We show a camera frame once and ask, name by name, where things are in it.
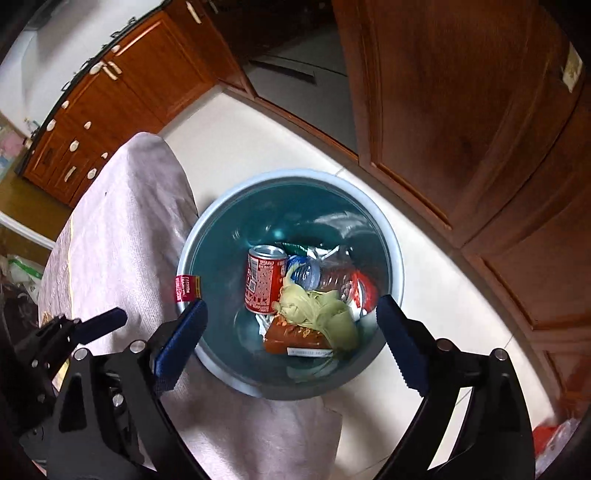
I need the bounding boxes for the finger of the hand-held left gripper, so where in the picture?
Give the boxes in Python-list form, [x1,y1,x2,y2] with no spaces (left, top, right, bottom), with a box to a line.
[39,308,129,352]

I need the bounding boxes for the tall wooden door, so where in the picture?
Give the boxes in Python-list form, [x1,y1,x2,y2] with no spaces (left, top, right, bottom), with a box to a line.
[331,0,591,418]

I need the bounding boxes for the brown snack packet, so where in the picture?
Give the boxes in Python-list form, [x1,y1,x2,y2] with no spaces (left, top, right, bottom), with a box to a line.
[262,315,336,359]

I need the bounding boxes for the grey tablecloth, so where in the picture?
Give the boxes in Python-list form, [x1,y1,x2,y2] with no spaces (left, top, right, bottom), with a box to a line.
[38,131,343,480]

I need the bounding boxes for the red soda can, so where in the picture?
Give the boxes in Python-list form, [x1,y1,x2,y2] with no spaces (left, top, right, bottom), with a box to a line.
[244,244,288,315]

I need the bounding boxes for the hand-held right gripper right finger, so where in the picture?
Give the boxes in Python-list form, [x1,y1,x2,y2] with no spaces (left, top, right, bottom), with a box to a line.
[373,294,539,480]

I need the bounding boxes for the blue plastic bin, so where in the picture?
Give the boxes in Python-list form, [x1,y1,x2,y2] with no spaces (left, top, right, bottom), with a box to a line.
[175,169,406,400]

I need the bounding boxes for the red snack wrapper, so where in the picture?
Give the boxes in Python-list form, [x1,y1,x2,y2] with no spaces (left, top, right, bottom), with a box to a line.
[350,271,383,318]

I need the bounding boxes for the small red label strip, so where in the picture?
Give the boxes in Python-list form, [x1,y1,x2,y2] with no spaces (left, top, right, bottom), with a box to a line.
[174,274,202,304]

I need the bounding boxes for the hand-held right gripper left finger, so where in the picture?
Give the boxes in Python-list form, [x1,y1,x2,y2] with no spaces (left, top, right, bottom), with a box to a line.
[19,298,211,480]

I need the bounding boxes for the green and white plastic bag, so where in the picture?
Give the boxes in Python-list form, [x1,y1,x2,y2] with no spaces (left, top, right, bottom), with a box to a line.
[4,255,45,297]

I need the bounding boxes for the red plastic bag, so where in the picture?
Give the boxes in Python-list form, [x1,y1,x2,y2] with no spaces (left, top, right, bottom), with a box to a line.
[531,416,581,477]

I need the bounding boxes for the yellow-green wrapper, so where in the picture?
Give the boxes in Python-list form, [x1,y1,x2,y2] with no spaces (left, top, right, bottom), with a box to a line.
[271,271,362,350]

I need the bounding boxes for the pale door sticker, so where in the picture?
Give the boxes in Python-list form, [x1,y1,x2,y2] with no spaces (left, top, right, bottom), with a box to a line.
[560,45,584,89]

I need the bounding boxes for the clear plastic bottle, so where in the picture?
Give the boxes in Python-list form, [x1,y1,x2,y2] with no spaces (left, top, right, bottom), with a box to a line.
[286,255,365,302]

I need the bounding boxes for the wooden base cabinet with drawers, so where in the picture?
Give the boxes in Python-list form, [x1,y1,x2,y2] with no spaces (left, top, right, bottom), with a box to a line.
[19,0,256,209]

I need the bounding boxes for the grey steel appliance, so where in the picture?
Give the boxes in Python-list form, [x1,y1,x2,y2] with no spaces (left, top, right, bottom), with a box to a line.
[242,27,360,154]

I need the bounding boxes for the black built-in oven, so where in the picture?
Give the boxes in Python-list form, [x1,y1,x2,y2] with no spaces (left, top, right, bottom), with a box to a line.
[208,0,343,63]

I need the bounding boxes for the silver foil wrapper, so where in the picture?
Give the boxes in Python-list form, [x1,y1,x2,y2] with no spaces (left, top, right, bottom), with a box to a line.
[304,244,346,265]

